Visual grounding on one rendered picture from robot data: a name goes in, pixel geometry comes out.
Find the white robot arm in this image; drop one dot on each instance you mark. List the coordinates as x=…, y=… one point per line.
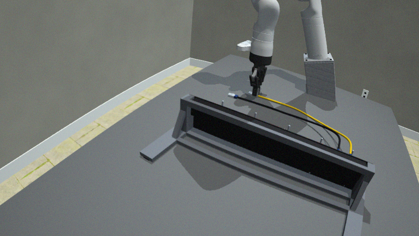
x=263, y=30

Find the white and blue cable plug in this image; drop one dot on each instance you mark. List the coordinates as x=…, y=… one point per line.
x=233, y=95

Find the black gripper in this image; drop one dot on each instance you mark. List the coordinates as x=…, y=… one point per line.
x=258, y=71

